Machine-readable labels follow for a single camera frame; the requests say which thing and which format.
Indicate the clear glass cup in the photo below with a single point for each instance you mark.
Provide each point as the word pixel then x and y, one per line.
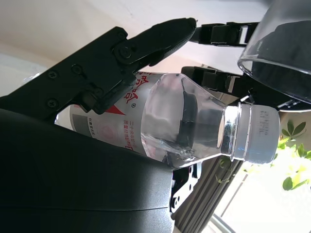
pixel 291 48

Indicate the grey striped curtain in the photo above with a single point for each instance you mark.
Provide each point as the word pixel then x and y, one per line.
pixel 206 194

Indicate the green leafy plant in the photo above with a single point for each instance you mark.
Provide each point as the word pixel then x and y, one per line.
pixel 295 128

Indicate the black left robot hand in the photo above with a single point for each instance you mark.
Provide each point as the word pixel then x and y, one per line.
pixel 223 34

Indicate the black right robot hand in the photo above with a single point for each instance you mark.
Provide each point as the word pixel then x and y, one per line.
pixel 73 170

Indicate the clear plastic water bottle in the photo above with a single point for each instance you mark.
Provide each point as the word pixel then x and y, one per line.
pixel 257 136

